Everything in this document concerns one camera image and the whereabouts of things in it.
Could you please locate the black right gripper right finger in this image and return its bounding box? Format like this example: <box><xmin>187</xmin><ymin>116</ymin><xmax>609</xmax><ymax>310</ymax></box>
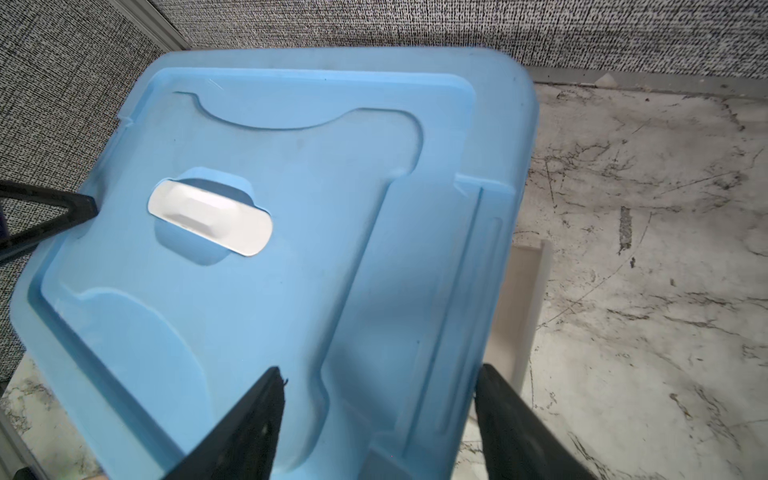
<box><xmin>475</xmin><ymin>364</ymin><xmax>593</xmax><ymax>480</ymax></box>

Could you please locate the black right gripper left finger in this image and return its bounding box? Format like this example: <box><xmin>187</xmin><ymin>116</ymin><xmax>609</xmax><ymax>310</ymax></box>
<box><xmin>166</xmin><ymin>366</ymin><xmax>285</xmax><ymax>479</ymax></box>

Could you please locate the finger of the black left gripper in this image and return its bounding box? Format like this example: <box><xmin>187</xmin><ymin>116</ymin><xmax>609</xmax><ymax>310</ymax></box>
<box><xmin>1</xmin><ymin>180</ymin><xmax>98</xmax><ymax>264</ymax></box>

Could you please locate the white plastic storage box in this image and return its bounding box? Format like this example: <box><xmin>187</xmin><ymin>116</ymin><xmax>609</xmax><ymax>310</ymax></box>
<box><xmin>483</xmin><ymin>240</ymin><xmax>553</xmax><ymax>393</ymax></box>

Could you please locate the blue plastic box lid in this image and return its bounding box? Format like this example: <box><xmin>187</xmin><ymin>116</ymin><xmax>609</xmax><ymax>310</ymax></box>
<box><xmin>10</xmin><ymin>48</ymin><xmax>538</xmax><ymax>479</ymax></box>

